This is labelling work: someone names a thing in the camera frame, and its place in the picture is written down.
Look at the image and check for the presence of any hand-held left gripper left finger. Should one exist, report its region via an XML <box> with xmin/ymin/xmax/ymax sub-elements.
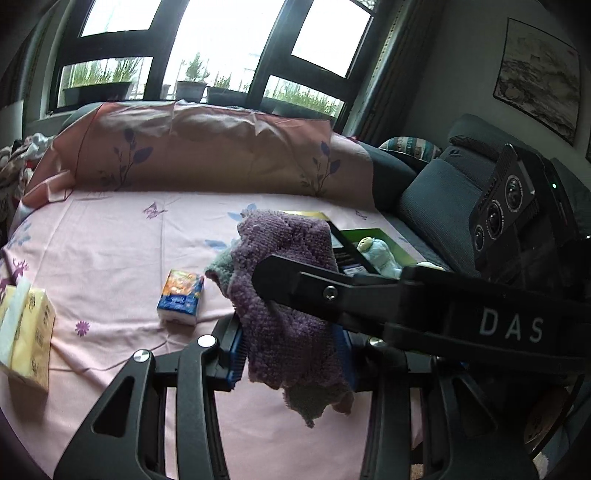
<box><xmin>53</xmin><ymin>316</ymin><xmax>245</xmax><ymax>480</ymax></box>

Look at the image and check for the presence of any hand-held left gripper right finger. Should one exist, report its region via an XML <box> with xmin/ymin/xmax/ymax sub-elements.
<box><xmin>330</xmin><ymin>323</ymin><xmax>541</xmax><ymax>480</ymax></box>

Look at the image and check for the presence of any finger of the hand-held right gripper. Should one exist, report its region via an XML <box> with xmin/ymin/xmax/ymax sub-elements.
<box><xmin>252</xmin><ymin>254</ymin><xmax>403</xmax><ymax>342</ymax></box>

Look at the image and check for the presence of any purple grey fuzzy towel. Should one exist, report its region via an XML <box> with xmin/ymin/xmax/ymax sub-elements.
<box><xmin>204</xmin><ymin>209</ymin><xmax>355</xmax><ymax>429</ymax></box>

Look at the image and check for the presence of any light blue plush toy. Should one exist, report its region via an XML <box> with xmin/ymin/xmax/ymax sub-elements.
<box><xmin>356</xmin><ymin>236</ymin><xmax>402</xmax><ymax>279</ymax></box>

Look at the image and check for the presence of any green rimmed white box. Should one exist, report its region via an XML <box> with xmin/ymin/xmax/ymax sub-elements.
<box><xmin>342</xmin><ymin>227</ymin><xmax>421</xmax><ymax>278</ymax></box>

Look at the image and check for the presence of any black box with yellow edge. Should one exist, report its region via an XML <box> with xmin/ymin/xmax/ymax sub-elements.
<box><xmin>277</xmin><ymin>210</ymin><xmax>384</xmax><ymax>277</ymax></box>

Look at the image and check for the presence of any blue orange tissue packet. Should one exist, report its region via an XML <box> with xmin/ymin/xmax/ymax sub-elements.
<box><xmin>156</xmin><ymin>269</ymin><xmax>205</xmax><ymax>328</ymax></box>

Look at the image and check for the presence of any grey sofa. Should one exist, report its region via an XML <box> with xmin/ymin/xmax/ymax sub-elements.
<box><xmin>355</xmin><ymin>113</ymin><xmax>591</xmax><ymax>284</ymax></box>

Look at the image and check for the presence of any striped cushion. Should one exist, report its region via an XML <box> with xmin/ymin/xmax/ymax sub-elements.
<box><xmin>379</xmin><ymin>136</ymin><xmax>444</xmax><ymax>162</ymax></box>

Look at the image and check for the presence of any dark outdoor plant pot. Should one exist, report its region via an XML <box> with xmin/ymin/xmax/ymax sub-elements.
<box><xmin>175</xmin><ymin>80</ymin><xmax>208</xmax><ymax>103</ymax></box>
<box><xmin>272</xmin><ymin>98</ymin><xmax>339</xmax><ymax>120</ymax></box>
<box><xmin>207</xmin><ymin>85</ymin><xmax>252</xmax><ymax>108</ymax></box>
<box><xmin>62</xmin><ymin>82</ymin><xmax>134</xmax><ymax>107</ymax></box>

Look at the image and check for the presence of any large yellow tissue pack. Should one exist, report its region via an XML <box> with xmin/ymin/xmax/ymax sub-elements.
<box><xmin>0</xmin><ymin>284</ymin><xmax>56</xmax><ymax>394</ymax></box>

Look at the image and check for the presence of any grey curtain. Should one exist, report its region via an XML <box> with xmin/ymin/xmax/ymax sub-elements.
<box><xmin>344</xmin><ymin>0</ymin><xmax>444</xmax><ymax>139</ymax></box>

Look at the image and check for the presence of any dark framed window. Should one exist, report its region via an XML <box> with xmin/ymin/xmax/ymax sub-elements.
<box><xmin>48</xmin><ymin>0</ymin><xmax>376</xmax><ymax>121</ymax></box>

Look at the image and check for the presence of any pile of clothes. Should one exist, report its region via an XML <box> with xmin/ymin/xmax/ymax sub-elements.
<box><xmin>0</xmin><ymin>133</ymin><xmax>54</xmax><ymax>222</ymax></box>

